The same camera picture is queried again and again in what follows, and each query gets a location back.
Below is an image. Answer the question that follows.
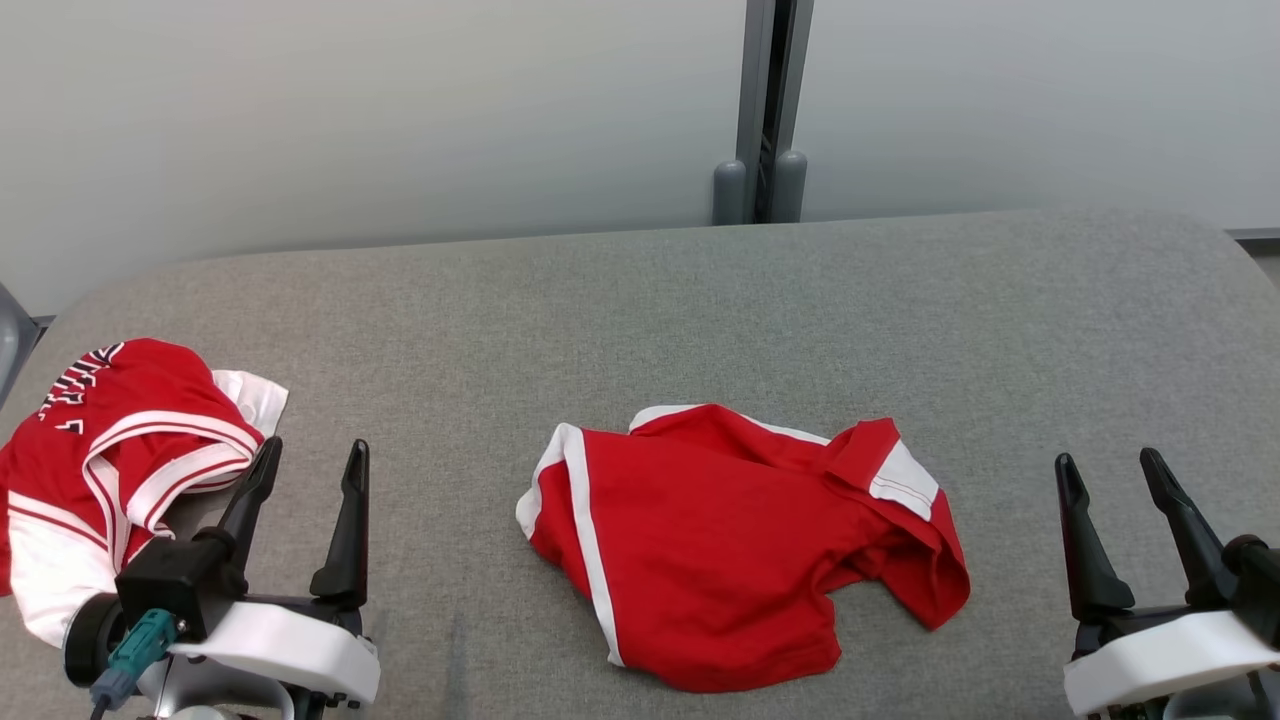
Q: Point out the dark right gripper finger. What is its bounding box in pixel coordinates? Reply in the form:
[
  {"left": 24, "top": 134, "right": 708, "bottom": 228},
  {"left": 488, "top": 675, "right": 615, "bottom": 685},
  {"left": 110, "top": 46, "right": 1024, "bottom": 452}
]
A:
[
  {"left": 1054, "top": 452, "right": 1137, "bottom": 622},
  {"left": 1140, "top": 446, "right": 1238, "bottom": 610}
]

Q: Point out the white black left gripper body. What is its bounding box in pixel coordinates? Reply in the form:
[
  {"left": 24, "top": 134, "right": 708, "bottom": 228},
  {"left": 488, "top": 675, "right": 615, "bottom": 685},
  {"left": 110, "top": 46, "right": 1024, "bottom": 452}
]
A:
[{"left": 168, "top": 594, "right": 382, "bottom": 709}]

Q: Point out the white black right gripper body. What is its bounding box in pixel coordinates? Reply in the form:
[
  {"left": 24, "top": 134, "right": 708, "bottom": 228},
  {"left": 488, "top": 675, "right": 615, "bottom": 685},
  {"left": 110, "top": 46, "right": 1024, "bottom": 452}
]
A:
[{"left": 1062, "top": 604, "right": 1280, "bottom": 718}]

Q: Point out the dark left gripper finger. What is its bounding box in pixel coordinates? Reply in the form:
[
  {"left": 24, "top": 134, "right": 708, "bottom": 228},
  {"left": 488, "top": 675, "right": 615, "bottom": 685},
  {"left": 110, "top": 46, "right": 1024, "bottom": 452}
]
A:
[
  {"left": 310, "top": 439, "right": 371, "bottom": 608},
  {"left": 195, "top": 436, "right": 284, "bottom": 571}
]

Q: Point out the red white lettered jersey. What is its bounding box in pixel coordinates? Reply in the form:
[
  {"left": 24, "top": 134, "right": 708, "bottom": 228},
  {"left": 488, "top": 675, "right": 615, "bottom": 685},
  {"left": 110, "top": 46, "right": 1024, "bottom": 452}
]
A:
[{"left": 0, "top": 338, "right": 290, "bottom": 649}]

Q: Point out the red shorts white stripe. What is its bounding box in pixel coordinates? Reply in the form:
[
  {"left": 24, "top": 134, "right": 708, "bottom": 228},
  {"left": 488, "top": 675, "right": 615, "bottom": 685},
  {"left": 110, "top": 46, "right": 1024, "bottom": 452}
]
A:
[{"left": 515, "top": 403, "right": 972, "bottom": 694}]

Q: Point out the grey plastic object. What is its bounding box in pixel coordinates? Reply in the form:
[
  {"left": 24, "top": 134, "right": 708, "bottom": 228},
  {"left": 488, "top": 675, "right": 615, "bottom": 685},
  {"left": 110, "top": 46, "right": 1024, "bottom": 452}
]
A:
[{"left": 0, "top": 283, "right": 42, "bottom": 407}]

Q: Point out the teal cable connector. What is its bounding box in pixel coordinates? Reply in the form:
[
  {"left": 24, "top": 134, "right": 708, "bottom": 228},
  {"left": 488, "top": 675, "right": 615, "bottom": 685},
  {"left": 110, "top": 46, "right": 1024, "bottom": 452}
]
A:
[{"left": 90, "top": 608, "right": 182, "bottom": 711}]

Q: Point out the grey metal partition post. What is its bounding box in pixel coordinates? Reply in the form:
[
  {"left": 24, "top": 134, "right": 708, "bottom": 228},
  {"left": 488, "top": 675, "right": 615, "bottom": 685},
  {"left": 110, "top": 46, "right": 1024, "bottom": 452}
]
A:
[{"left": 712, "top": 0, "right": 815, "bottom": 226}]

